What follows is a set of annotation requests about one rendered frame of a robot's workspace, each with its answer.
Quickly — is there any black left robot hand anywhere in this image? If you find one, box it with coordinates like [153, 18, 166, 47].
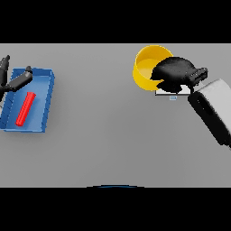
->
[0, 54, 33, 105]

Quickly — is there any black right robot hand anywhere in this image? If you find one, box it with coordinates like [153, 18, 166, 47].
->
[149, 56, 209, 93]

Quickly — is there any pale square measuring scale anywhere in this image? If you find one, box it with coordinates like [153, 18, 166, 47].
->
[154, 84, 192, 101]

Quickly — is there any red beaker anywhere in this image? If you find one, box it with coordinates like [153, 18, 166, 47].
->
[14, 91, 37, 127]

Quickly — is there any yellow bowl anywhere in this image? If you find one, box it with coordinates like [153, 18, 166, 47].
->
[132, 44, 174, 92]

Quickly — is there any blue tray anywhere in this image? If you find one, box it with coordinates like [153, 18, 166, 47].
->
[0, 68, 56, 134]

